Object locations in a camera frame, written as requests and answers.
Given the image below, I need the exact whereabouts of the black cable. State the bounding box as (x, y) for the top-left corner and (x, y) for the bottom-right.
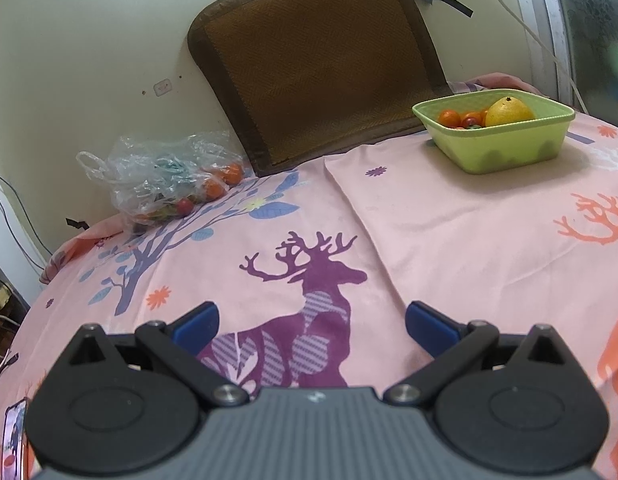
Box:
(0, 167), (52, 271)

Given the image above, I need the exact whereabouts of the white window frame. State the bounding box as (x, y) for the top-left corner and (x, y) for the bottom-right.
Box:
(505, 0), (618, 133)

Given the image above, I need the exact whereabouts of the pink deer print bedsheet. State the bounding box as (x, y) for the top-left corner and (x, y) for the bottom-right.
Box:
(0, 72), (618, 480)

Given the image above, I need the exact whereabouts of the thin white cable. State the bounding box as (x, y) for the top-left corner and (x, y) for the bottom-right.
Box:
(0, 349), (19, 397)

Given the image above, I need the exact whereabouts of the clear plastic bag with produce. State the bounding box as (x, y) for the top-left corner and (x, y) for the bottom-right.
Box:
(76, 130), (246, 227)

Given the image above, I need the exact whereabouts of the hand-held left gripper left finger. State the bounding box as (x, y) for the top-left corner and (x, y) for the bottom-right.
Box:
(68, 299), (250, 407)

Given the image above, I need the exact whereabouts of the large yellow citrus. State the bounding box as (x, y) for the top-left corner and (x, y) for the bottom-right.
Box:
(485, 96), (536, 127)

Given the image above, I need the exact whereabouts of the green plastic basin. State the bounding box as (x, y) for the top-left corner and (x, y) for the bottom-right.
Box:
(412, 88), (576, 175)

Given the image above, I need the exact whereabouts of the brown woven cushion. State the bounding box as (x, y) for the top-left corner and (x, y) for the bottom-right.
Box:
(186, 0), (453, 177)

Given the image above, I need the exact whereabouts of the smartphone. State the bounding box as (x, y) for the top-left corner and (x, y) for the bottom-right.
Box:
(1, 398), (28, 480)

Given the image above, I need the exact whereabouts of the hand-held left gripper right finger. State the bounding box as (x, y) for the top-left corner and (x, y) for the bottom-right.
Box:
(383, 301), (566, 407)

